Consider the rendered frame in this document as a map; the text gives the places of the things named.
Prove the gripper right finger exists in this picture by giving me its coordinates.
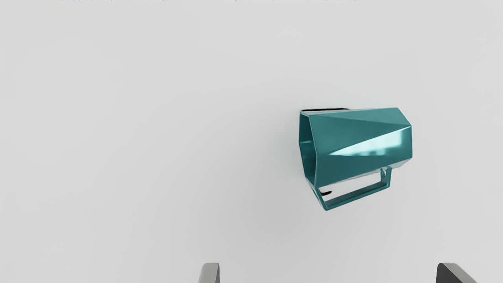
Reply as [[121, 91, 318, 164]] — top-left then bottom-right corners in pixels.
[[436, 263, 479, 283]]

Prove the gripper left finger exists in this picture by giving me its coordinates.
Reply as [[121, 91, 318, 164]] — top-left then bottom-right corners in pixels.
[[198, 263, 220, 283]]

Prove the teal faceted mug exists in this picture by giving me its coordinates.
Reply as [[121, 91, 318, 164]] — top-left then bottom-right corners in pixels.
[[298, 107, 413, 211]]

